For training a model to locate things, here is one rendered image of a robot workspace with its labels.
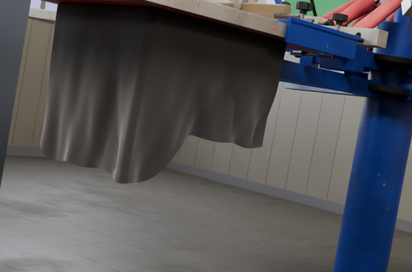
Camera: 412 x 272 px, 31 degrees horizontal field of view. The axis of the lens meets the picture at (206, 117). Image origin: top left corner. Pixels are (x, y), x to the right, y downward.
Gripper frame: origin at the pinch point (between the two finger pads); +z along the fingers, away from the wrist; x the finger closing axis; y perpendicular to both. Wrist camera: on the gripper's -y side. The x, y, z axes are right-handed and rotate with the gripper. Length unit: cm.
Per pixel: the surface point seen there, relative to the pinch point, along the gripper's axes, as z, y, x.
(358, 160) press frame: 42, 3, -75
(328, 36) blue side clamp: 5.2, -30.2, -4.9
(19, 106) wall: 64, 378, -134
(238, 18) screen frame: 6.8, -29.1, 29.4
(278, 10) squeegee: -0.2, -15.4, 1.6
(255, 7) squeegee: -1.0, -6.3, 1.6
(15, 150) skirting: 100, 377, -135
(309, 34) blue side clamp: 6.2, -30.2, 3.2
